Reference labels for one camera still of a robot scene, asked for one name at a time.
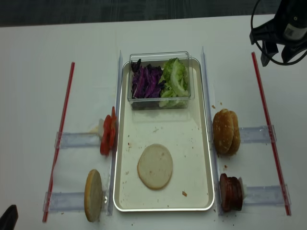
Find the left upper clear rail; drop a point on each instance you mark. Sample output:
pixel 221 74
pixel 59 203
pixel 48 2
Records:
pixel 76 140

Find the clear plastic salad container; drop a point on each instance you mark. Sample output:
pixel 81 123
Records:
pixel 159 59

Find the front sesame bun top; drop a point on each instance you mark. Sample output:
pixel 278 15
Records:
pixel 223 131

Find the white metal tray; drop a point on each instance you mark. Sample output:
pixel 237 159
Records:
pixel 184 133

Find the left long clear divider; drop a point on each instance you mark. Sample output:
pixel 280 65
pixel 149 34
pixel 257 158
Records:
pixel 110 202

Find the clear rail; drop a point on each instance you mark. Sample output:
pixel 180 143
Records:
pixel 63 202
pixel 76 140
pixel 260 134
pixel 263 195

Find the front meat patty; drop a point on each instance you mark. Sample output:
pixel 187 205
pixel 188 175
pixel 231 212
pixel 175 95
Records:
pixel 226 191

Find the long clear divider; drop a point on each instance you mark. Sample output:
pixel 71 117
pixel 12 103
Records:
pixel 209 120
pixel 110 202

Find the rear meat patties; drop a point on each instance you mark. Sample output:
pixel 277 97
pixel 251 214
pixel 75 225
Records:
pixel 236 195

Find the upright bun half left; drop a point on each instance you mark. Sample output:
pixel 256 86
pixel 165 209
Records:
pixel 93 195

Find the left lower clear rail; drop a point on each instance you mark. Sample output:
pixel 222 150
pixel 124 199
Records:
pixel 63 202

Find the black object bottom left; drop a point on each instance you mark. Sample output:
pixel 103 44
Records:
pixel 9 218

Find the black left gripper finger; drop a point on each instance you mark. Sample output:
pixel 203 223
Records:
pixel 269 49

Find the shredded purple cabbage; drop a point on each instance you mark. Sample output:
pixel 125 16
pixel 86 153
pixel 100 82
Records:
pixel 147 81

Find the right long clear divider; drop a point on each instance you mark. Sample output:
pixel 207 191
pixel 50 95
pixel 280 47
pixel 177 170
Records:
pixel 209 120

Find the right upper clear rail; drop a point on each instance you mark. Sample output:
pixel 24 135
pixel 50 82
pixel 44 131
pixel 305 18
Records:
pixel 260 134

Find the sesame bun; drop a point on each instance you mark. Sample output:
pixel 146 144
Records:
pixel 223 131
pixel 236 137

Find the bottom bun slice on tray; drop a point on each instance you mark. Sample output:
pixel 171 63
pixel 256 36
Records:
pixel 155 166

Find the left red strip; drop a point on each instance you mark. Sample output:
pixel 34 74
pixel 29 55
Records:
pixel 56 153

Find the white pusher block left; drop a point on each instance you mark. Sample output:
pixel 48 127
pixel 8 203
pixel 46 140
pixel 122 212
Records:
pixel 100 128

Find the right red strip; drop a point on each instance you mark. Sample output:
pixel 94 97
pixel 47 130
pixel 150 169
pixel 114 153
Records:
pixel 286 199

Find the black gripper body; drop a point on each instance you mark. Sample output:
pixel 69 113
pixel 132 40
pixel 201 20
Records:
pixel 288 29

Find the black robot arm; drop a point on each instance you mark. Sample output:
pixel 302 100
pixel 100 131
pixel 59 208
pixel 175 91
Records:
pixel 288 3

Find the rear tomato slice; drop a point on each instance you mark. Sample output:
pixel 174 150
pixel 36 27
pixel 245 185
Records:
pixel 113 128

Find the white pusher block right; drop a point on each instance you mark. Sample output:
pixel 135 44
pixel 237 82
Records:
pixel 242 187

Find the red strip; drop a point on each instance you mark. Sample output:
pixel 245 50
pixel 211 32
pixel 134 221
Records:
pixel 286 199
pixel 56 153

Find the green lettuce pile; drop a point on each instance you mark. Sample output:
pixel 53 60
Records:
pixel 175 79

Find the rear sesame bun top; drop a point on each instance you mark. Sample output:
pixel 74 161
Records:
pixel 236 137

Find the white pusher block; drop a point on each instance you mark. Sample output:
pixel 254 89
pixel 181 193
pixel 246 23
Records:
pixel 100 128
pixel 242 187

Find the right lower clear rail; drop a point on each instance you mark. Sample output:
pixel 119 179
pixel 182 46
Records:
pixel 263 195

